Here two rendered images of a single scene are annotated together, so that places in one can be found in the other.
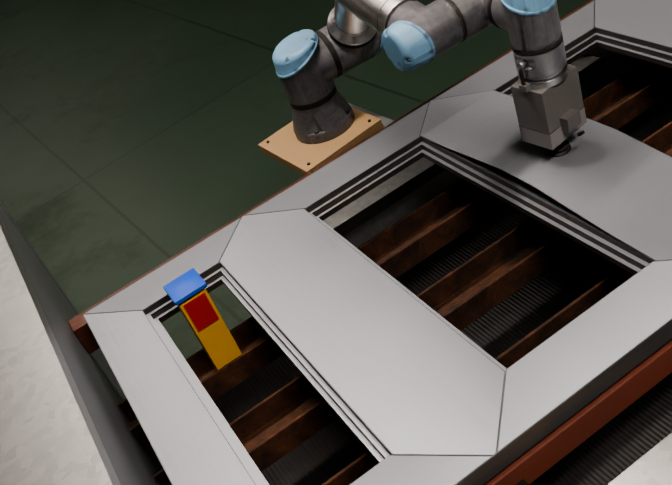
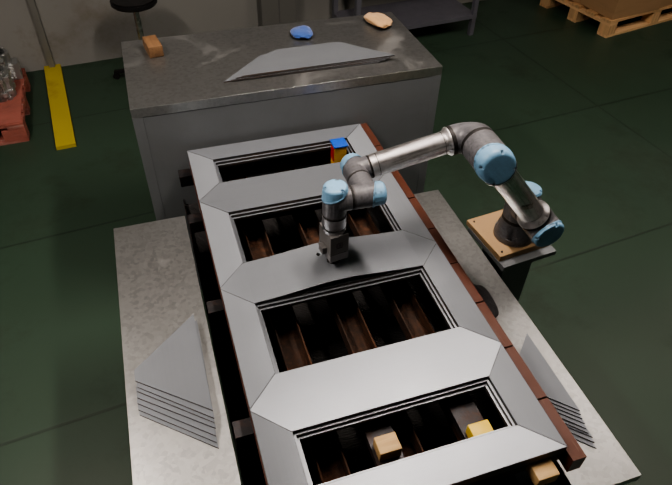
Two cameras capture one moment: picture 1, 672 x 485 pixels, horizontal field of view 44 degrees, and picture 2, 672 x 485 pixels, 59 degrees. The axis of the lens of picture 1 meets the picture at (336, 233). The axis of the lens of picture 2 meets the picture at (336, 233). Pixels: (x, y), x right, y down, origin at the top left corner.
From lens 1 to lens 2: 2.14 m
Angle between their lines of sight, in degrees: 66
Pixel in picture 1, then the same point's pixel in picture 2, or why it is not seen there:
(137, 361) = (316, 135)
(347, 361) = (267, 181)
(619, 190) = (288, 268)
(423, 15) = (351, 163)
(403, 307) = (281, 198)
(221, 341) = not seen: hidden behind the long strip
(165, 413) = (283, 140)
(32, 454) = (231, 87)
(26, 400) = (255, 85)
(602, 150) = (318, 271)
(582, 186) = (300, 258)
